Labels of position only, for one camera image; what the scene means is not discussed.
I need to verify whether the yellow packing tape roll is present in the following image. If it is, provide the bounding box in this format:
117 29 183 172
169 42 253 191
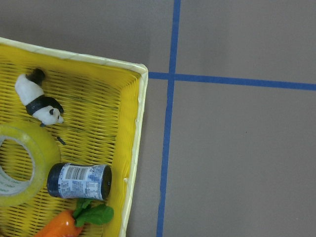
0 121 60 207

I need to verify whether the small blue labelled bottle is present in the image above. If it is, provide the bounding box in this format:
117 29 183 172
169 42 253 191
47 163 112 200

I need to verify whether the toy panda figurine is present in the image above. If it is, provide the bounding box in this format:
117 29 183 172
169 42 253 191
15 68 64 126

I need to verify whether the orange toy carrot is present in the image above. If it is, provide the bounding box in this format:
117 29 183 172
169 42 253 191
35 198 114 237

